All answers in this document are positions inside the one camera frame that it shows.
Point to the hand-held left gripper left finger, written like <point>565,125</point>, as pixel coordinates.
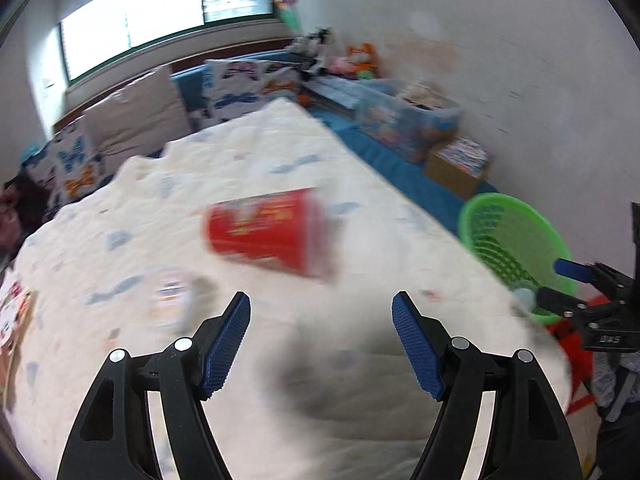
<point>227,345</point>

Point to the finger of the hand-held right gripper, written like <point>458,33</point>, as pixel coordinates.
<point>570,267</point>
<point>557,300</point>

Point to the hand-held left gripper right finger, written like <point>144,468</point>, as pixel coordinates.
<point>417,345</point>

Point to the green plastic basket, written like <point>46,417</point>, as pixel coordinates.
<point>515,240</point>

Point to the red paper cup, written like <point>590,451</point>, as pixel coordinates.
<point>267,232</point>

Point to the pale blue ball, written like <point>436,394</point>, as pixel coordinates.
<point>525,296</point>

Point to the small white container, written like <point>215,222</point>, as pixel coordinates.
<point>170,292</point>

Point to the cardboard box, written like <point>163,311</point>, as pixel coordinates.
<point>457,165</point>

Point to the white printed blanket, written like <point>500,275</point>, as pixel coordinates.
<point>300,160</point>

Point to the colourful snack packet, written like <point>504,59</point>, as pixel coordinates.
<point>12,330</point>

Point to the clear plastic storage box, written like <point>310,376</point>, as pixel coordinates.
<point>405,115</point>

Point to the butterfly print pillow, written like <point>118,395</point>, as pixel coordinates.
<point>70,160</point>
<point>240,87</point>

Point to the beige pillow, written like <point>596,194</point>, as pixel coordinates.
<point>137,115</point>

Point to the dark cloth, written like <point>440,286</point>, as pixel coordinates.
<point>20,210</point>

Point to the pink plush toy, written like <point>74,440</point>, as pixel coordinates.
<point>341,65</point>

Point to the orange plush toy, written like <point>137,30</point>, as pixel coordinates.
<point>364,57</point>

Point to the black and white toy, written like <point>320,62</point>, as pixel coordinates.
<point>315,47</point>

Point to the window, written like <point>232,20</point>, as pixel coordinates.
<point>160,15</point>

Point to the green hanging toy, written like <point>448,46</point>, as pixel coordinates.
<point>287,5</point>

